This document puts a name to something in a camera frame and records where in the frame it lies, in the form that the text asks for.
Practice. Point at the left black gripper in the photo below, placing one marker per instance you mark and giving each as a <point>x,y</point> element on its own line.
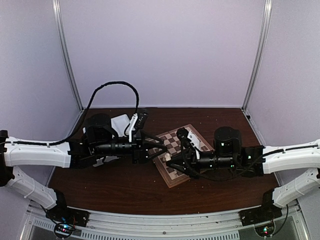
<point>140,153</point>

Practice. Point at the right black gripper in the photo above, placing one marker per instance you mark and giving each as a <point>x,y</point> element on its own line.
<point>177,161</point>

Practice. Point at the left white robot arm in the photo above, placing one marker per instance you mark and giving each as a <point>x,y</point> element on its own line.
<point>103,137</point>

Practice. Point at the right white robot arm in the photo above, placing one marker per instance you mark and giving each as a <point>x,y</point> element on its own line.
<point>228,153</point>

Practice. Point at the right control circuit board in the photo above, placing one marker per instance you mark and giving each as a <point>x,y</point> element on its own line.
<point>264,230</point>

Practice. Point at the control circuit board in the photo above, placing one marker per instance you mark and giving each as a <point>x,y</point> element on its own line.
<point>264,230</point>
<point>63,230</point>

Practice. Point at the left control circuit board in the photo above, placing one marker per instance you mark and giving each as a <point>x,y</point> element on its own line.
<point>63,230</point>

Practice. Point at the white plastic divided tray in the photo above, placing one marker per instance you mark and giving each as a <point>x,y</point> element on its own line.
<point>124,127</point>

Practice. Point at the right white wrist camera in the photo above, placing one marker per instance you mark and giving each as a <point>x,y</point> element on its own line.
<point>189,141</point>

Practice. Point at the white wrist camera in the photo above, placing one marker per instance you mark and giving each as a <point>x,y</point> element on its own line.
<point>189,141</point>
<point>137,121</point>

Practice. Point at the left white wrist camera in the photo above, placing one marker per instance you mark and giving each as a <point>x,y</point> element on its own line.
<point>137,121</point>

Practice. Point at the aluminium front rail frame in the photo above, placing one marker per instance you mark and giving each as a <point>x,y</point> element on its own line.
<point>224,225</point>

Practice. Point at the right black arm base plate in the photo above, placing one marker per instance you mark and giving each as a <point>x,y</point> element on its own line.
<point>259,214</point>

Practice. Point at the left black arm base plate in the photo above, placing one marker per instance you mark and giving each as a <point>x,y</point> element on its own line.
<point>67,215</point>

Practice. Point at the right aluminium corner post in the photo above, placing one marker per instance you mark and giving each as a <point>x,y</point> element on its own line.
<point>264,30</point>

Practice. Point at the aluminium corner post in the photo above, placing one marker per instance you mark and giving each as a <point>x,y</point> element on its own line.
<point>264,30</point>
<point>56,4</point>

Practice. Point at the left aluminium corner post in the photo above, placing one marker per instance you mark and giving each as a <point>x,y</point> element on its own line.
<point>56,4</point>

